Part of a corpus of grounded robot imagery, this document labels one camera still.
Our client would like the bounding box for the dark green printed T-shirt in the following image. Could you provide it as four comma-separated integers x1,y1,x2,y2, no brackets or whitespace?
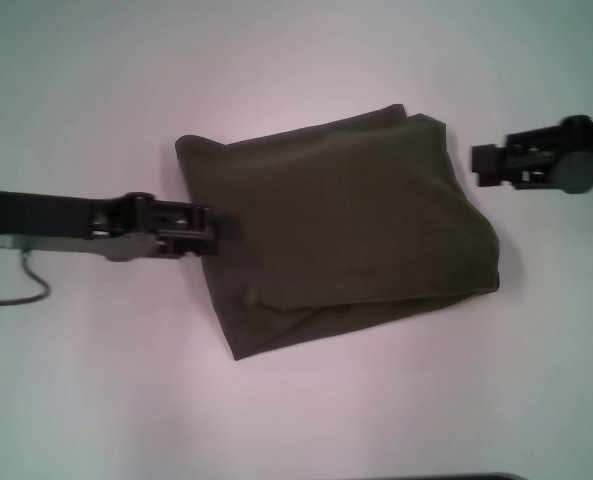
174,103,501,362

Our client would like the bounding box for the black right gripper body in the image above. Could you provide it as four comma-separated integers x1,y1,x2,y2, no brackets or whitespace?
550,114,593,195

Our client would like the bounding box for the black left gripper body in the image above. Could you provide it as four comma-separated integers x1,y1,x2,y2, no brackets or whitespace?
0,190,160,264

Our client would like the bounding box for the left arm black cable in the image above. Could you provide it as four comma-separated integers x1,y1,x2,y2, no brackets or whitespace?
0,249,52,310

